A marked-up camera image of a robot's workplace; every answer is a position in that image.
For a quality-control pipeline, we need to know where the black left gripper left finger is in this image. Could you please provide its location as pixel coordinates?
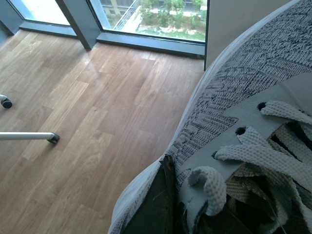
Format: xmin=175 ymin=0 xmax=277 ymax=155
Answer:
xmin=121 ymin=155 xmax=175 ymax=234

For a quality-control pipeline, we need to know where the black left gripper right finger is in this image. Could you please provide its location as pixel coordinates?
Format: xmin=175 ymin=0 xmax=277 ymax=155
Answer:
xmin=179 ymin=202 xmax=253 ymax=234

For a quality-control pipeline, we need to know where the grey knit sneaker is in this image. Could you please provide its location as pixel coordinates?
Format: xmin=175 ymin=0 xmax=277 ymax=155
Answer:
xmin=109 ymin=0 xmax=312 ymax=234

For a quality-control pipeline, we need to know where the black caster wheel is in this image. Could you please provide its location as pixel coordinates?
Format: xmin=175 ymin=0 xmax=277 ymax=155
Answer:
xmin=0 ymin=95 xmax=13 ymax=109

